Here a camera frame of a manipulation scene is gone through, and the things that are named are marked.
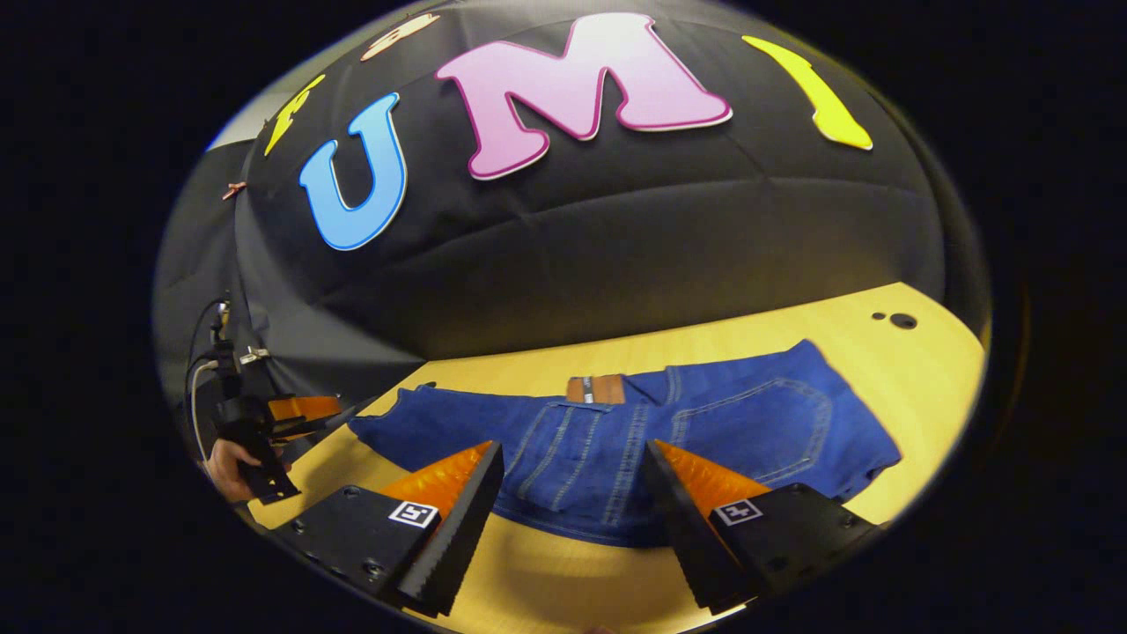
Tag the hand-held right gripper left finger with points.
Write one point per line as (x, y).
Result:
(458, 533)

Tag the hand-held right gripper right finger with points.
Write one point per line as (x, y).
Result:
(682, 528)

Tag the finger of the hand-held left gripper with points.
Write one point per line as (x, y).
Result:
(299, 408)
(304, 430)

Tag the blue denim jeans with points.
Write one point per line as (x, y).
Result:
(757, 423)

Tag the silver metal clip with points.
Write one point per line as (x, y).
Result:
(254, 355)

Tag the reddish cloth clip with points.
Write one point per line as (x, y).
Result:
(233, 189)

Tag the black backdrop cloth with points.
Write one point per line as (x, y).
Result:
(616, 229)

